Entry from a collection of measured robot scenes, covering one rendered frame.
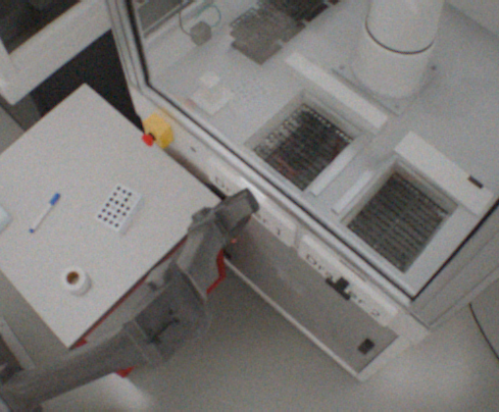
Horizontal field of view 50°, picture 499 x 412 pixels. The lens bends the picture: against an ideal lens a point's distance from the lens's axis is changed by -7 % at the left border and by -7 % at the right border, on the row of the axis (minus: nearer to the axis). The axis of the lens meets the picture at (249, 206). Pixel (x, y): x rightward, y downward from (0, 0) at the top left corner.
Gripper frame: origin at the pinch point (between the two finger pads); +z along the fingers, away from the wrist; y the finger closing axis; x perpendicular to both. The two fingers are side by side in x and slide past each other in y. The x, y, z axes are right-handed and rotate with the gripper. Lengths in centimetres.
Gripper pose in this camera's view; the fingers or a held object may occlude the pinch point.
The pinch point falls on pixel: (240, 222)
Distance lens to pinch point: 142.2
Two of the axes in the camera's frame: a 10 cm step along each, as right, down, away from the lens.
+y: 5.6, -8.1, -1.4
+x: -7.7, -5.8, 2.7
